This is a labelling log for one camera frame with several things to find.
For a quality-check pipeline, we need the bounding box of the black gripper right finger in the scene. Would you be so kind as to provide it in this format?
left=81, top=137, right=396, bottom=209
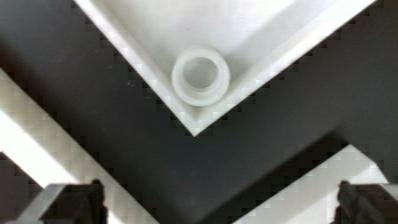
left=332, top=181, right=398, bottom=224

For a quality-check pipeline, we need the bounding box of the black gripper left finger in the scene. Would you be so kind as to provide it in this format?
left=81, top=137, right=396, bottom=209
left=14, top=179, right=108, bottom=224

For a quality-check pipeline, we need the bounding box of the white square tabletop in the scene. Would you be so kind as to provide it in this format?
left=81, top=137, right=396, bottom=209
left=74, top=0, right=376, bottom=134

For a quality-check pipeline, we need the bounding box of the white obstacle fence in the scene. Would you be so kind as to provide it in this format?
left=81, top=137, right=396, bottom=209
left=0, top=69, right=391, bottom=224

